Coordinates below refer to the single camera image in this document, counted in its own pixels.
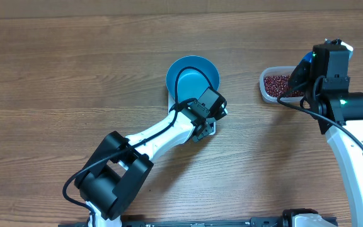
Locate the teal blue bowl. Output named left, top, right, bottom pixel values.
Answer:
left=166, top=55, right=220, bottom=102

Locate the blue plastic measuring scoop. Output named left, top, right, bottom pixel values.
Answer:
left=299, top=51, right=313, bottom=64

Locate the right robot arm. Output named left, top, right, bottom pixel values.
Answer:
left=289, top=39, right=363, bottom=226

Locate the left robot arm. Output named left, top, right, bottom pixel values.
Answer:
left=68, top=98, right=228, bottom=226

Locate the white digital kitchen scale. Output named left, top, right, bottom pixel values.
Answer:
left=168, top=93, right=216, bottom=136

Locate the clear plastic container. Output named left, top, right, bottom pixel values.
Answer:
left=259, top=66, right=296, bottom=103

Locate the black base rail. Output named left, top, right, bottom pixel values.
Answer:
left=58, top=216, right=338, bottom=227

